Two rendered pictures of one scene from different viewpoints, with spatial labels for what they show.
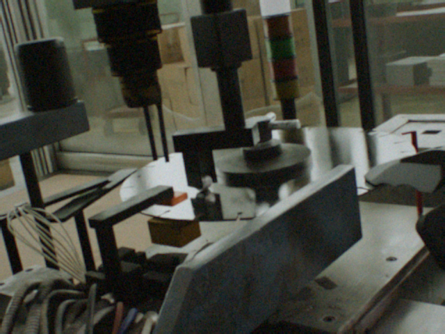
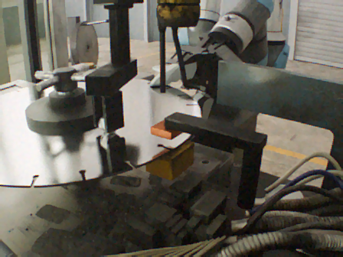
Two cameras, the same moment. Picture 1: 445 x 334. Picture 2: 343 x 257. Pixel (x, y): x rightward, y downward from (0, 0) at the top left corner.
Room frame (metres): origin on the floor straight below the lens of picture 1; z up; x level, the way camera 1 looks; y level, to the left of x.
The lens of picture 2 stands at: (0.61, 0.31, 1.08)
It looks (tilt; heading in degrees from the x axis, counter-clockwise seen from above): 25 degrees down; 264
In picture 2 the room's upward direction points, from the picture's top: straight up
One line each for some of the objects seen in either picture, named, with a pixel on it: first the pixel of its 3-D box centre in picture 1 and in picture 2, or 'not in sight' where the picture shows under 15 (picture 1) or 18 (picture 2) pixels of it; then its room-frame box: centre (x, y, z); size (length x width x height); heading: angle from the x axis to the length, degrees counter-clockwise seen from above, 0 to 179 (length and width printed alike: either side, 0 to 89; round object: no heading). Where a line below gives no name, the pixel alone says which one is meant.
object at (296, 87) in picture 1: (286, 88); not in sight; (1.00, -0.12, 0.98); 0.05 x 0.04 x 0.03; 49
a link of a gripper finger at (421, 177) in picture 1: (416, 165); (165, 71); (0.57, -0.18, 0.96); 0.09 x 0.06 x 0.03; 38
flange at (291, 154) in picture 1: (262, 154); (67, 101); (0.71, -0.05, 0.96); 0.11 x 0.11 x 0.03
